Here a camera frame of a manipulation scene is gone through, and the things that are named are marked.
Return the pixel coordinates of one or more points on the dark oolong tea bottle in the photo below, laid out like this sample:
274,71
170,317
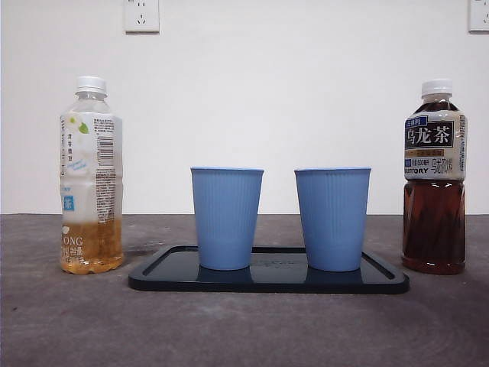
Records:
433,229

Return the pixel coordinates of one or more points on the blue ribbed plastic cup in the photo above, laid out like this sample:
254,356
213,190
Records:
332,221
226,221

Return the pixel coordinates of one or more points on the jasmine oolong tea bottle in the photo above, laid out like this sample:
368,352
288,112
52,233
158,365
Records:
91,172

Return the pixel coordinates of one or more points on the white wall socket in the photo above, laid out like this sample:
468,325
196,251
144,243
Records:
479,15
142,17

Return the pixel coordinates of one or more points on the dark blue rectangular tray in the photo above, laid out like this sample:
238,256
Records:
267,281

